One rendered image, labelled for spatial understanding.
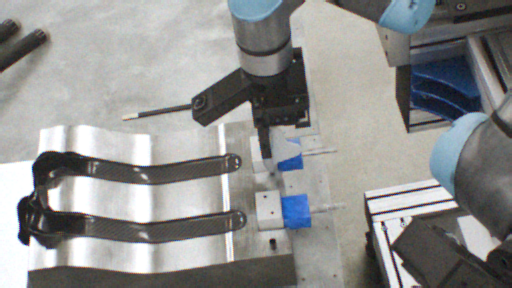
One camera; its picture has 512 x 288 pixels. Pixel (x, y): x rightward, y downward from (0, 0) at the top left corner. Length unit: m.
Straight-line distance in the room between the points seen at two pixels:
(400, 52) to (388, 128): 1.12
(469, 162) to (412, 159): 1.73
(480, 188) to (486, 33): 0.73
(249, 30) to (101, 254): 0.40
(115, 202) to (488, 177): 0.73
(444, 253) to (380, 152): 2.01
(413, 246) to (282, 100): 0.75
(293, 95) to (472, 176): 0.53
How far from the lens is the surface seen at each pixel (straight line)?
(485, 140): 0.80
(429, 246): 0.54
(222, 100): 1.28
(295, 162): 1.40
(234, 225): 1.35
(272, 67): 1.21
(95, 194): 1.39
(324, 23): 2.89
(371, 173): 2.50
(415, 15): 1.14
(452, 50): 1.52
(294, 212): 1.33
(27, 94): 1.74
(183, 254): 1.34
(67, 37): 1.82
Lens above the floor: 2.00
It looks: 51 degrees down
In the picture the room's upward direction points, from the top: 10 degrees counter-clockwise
